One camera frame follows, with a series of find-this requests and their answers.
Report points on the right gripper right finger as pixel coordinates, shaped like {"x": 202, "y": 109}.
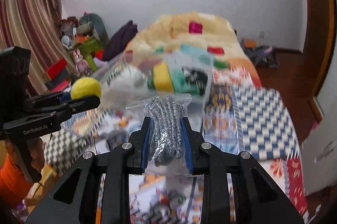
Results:
{"x": 195, "y": 162}

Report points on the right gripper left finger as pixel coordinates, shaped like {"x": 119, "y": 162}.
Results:
{"x": 137, "y": 162}

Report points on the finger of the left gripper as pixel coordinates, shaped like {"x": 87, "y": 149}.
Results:
{"x": 55, "y": 101}
{"x": 76, "y": 106}

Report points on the yellow soft ball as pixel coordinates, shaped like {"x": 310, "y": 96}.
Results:
{"x": 85, "y": 87}

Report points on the white cloth sock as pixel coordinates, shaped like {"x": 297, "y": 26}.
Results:
{"x": 121, "y": 84}

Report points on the yellow green sponge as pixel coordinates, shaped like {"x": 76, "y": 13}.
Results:
{"x": 160, "y": 79}

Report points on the clear plastic storage box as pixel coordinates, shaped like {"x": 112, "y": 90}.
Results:
{"x": 175, "y": 60}

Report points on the left hand on handle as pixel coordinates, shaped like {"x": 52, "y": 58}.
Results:
{"x": 36, "y": 151}

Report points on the pink rabbit plush toy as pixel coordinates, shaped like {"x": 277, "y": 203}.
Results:
{"x": 81, "y": 64}

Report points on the green cardboard box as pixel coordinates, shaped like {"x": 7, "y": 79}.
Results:
{"x": 86, "y": 48}

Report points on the striped red curtain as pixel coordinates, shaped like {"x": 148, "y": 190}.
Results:
{"x": 34, "y": 25}

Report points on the grey green plush pillow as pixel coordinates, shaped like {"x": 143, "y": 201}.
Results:
{"x": 98, "y": 27}

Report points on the dark purple garment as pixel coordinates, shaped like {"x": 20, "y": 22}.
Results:
{"x": 120, "y": 40}

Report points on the orange patchwork fleece blanket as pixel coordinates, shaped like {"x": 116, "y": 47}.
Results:
{"x": 210, "y": 34}

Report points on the grey backpack on floor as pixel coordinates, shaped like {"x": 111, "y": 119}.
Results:
{"x": 264, "y": 56}

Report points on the white sliding wardrobe door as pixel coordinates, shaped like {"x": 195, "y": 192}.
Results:
{"x": 319, "y": 148}

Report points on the brown wooden door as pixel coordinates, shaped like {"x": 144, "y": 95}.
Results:
{"x": 318, "y": 48}

